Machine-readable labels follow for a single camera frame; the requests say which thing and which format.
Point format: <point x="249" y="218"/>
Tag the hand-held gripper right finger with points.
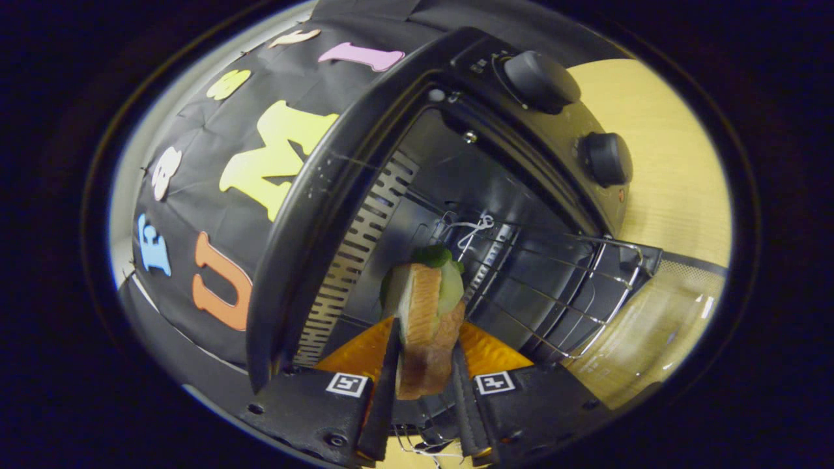
<point x="466" y="410"/>

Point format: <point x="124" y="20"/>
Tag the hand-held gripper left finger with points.
<point x="384" y="417"/>

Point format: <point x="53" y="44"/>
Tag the toast sandwich with lettuce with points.
<point x="423" y="312"/>

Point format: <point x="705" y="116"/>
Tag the black toaster oven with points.
<point x="326" y="215"/>

